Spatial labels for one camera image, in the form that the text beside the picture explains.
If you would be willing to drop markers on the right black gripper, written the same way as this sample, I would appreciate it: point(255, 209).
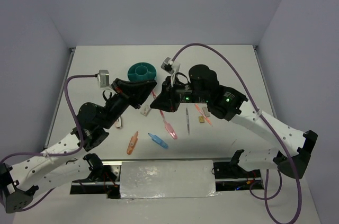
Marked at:
point(167, 100)

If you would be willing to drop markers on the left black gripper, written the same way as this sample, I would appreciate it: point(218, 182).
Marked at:
point(136, 93)

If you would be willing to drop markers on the red slim pen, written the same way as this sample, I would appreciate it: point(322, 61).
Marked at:
point(161, 112)

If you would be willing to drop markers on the orange slim pen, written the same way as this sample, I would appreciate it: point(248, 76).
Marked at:
point(202, 113)

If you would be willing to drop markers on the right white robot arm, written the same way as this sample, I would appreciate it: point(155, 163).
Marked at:
point(292, 148)

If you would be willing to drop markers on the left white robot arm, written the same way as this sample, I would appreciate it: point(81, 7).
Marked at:
point(70, 159)

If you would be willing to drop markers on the teal round desk organizer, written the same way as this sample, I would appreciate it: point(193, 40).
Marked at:
point(141, 71)

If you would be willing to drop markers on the pink highlighter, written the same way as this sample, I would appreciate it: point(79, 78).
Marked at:
point(170, 130)

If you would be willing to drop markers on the blue highlighter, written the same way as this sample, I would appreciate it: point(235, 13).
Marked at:
point(158, 141)

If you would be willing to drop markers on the small brown eraser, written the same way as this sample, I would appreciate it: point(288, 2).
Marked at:
point(201, 119)

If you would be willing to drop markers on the grey eraser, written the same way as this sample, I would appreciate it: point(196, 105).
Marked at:
point(206, 112)

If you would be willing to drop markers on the orange highlighter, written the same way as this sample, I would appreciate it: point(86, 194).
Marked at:
point(132, 143)

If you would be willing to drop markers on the silver foil sheet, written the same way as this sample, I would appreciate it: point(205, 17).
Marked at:
point(167, 179)

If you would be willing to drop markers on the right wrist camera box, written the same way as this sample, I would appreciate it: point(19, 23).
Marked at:
point(172, 67)

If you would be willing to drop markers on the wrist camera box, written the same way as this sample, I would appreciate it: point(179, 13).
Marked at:
point(172, 67)
point(103, 79)

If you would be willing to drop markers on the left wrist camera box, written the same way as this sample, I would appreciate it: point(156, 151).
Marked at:
point(103, 79)

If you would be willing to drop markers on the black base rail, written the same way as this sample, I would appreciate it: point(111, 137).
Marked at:
point(227, 178)

